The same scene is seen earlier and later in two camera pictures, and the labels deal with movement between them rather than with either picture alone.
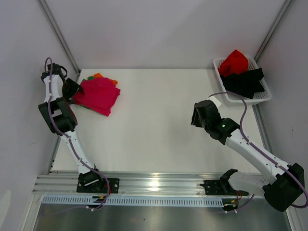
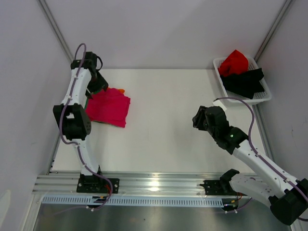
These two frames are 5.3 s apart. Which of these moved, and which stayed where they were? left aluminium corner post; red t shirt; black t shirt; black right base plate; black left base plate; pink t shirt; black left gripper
Moved: pink t shirt; black left gripper
Stayed: black left base plate; black t shirt; red t shirt; black right base plate; left aluminium corner post
